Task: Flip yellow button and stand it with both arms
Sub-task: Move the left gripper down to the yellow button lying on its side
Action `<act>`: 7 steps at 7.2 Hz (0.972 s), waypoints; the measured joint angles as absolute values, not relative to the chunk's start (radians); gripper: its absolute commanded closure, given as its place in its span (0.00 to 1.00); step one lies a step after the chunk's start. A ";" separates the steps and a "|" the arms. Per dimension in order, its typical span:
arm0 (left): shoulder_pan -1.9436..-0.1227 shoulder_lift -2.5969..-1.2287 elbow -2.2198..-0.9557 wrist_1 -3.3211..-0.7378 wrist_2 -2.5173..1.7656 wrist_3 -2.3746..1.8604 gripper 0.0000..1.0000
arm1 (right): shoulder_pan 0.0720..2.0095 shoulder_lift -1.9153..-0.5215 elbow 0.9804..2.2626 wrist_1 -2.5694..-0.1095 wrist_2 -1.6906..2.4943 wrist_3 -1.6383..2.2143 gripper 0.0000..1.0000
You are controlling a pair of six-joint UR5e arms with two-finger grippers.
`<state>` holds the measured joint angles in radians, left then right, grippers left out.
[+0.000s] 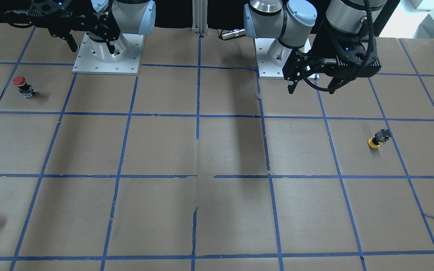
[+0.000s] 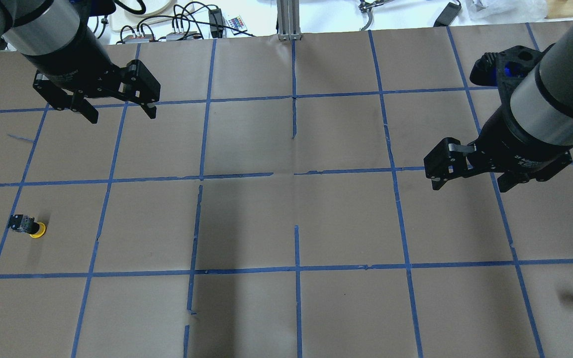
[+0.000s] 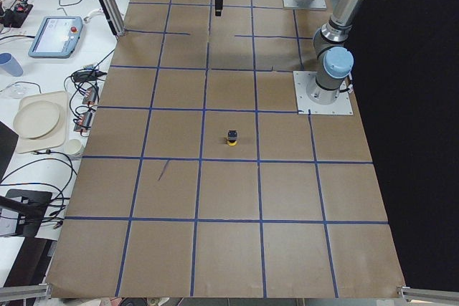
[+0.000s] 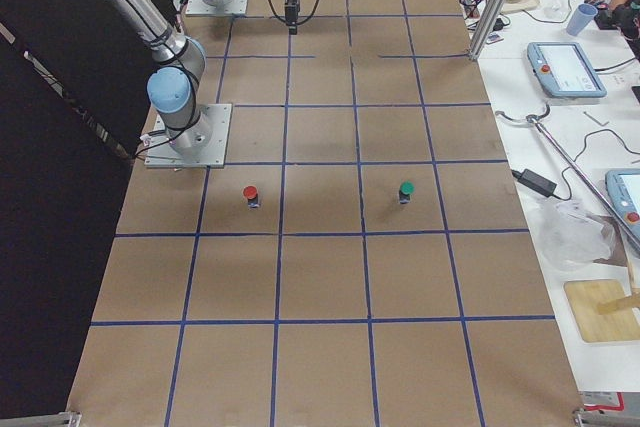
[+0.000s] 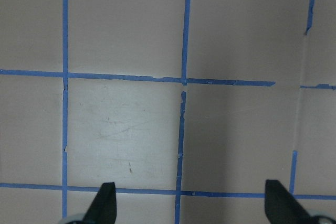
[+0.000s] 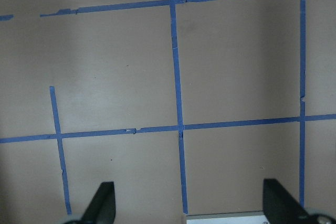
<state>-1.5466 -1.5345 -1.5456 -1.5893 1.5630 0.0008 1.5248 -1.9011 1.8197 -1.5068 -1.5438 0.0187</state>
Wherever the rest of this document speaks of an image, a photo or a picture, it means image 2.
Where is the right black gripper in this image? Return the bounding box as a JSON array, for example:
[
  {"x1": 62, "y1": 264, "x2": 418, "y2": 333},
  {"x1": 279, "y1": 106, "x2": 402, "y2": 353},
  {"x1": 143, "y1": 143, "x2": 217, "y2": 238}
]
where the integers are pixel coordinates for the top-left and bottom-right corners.
[{"x1": 423, "y1": 107, "x2": 573, "y2": 193}]

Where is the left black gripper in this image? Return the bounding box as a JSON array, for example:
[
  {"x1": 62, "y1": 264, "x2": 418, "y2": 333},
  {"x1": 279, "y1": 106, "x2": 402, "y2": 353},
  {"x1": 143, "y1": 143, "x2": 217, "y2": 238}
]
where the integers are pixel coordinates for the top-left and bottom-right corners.
[{"x1": 33, "y1": 47, "x2": 161, "y2": 124}]

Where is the yellow push button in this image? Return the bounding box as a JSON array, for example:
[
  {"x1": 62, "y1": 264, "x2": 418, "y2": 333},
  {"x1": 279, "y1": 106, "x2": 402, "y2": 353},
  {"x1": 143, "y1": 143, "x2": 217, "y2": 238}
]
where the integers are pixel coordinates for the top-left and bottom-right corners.
[{"x1": 7, "y1": 214, "x2": 46, "y2": 239}]

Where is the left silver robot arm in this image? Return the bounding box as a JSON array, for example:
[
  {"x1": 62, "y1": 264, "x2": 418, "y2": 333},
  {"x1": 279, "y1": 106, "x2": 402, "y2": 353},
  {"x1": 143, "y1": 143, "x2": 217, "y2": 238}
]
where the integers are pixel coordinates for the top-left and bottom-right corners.
[{"x1": 0, "y1": 0, "x2": 161, "y2": 124}]

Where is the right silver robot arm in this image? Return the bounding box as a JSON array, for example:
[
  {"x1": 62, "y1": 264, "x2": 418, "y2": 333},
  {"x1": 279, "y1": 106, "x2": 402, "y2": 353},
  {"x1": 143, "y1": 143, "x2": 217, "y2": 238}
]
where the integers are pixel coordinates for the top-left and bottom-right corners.
[{"x1": 423, "y1": 25, "x2": 573, "y2": 192}]

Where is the beige round plate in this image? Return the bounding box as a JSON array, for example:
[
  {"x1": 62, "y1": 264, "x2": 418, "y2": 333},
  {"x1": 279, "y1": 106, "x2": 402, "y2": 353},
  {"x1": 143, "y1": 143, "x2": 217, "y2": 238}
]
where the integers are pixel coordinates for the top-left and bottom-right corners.
[{"x1": 110, "y1": 0, "x2": 178, "y2": 20}]

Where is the colourful remote control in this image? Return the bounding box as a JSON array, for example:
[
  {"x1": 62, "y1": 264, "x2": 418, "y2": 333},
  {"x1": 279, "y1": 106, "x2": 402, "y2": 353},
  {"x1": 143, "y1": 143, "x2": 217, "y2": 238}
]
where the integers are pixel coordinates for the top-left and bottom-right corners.
[{"x1": 227, "y1": 16, "x2": 247, "y2": 32}]

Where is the black power adapter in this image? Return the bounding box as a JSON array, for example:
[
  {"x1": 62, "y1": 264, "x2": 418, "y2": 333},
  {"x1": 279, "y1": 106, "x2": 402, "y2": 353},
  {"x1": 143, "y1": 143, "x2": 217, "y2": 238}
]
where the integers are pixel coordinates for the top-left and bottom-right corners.
[{"x1": 433, "y1": 0, "x2": 462, "y2": 27}]

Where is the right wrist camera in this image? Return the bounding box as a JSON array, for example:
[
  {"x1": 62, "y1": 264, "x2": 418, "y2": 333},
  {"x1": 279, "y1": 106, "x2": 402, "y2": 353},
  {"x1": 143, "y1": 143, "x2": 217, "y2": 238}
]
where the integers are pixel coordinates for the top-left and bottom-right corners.
[{"x1": 469, "y1": 45, "x2": 545, "y2": 104}]

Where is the aluminium frame post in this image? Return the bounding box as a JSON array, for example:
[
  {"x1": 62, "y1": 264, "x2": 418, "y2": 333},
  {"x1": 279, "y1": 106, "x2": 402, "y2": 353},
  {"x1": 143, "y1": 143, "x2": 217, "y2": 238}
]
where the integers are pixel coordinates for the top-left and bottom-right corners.
[{"x1": 277, "y1": 0, "x2": 302, "y2": 41}]

